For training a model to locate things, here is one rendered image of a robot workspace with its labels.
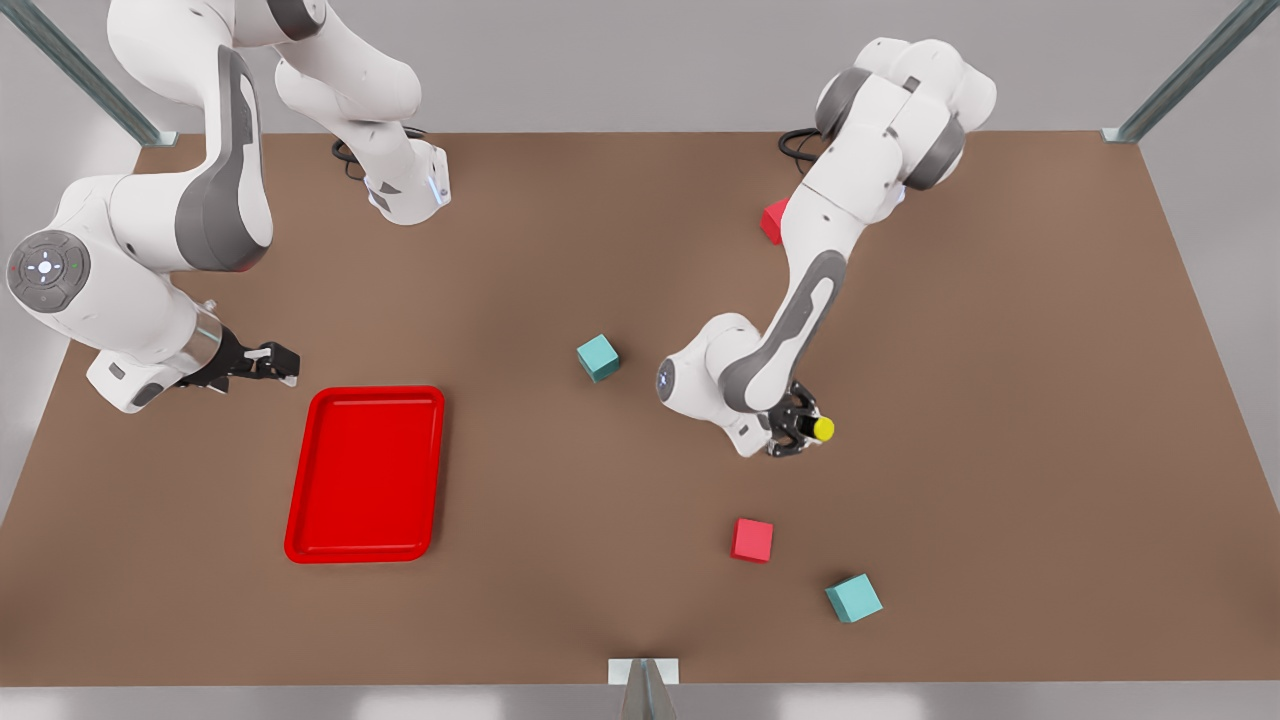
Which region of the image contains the red plastic tray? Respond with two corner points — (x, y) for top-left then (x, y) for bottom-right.
(284, 385), (447, 565)

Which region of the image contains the teal cube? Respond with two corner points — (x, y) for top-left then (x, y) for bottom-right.
(825, 573), (884, 624)
(576, 334), (621, 383)

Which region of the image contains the black cable loop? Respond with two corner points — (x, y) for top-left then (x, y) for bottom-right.
(331, 127), (429, 182)
(778, 128), (829, 181)

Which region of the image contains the silver frame post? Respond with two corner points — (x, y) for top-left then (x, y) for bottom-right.
(0, 0), (179, 148)
(608, 658), (680, 720)
(1102, 0), (1280, 144)

